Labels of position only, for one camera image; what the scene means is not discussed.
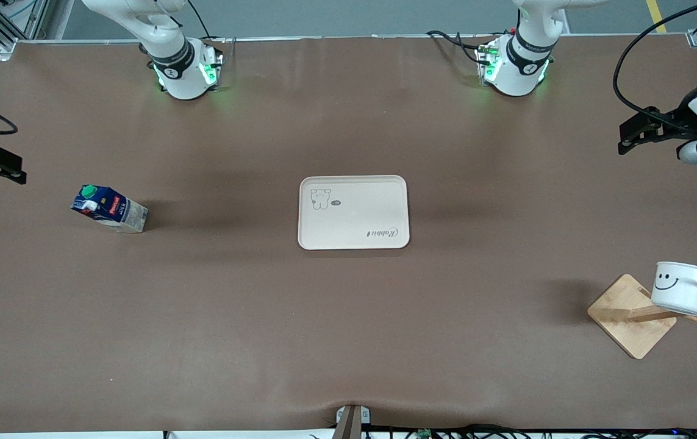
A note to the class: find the blue milk carton green cap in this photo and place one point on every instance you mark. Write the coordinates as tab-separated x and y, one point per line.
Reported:
110	210

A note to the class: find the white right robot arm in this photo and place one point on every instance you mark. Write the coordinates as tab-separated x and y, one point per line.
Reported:
177	67

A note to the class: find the wooden cup rack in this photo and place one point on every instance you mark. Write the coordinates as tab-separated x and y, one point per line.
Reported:
625	320

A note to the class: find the beige plastic tray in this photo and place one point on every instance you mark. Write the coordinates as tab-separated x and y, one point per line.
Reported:
354	213

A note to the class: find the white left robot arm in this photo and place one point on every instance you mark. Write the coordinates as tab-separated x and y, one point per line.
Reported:
522	67

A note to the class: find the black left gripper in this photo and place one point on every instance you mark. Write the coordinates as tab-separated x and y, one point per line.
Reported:
679	119

